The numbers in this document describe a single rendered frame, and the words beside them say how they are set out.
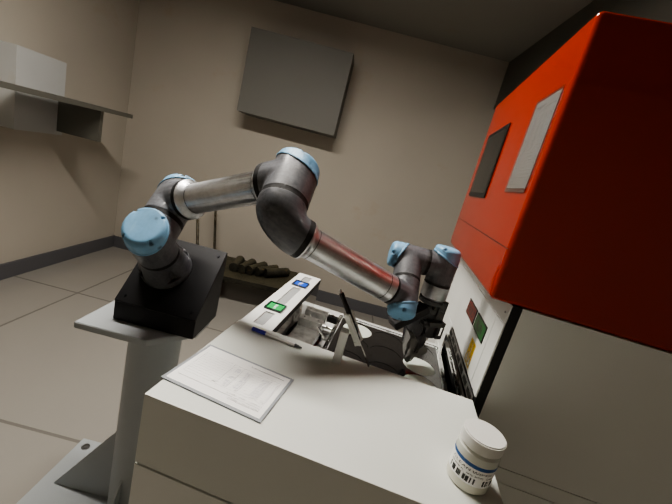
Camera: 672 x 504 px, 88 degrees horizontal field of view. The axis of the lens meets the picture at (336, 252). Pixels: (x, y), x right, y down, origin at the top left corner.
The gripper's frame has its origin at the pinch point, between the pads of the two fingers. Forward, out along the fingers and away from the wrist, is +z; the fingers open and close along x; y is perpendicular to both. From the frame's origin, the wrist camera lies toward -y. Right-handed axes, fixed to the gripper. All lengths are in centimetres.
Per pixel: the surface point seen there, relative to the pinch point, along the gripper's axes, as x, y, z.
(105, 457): 46, -78, 74
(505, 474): -31.5, 13.8, 11.9
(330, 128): 237, 46, -79
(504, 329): -24.2, 2.9, -23.5
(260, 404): -22, -49, -4
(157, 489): -20, -64, 15
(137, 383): 33, -71, 32
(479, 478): -45.1, -18.3, -7.4
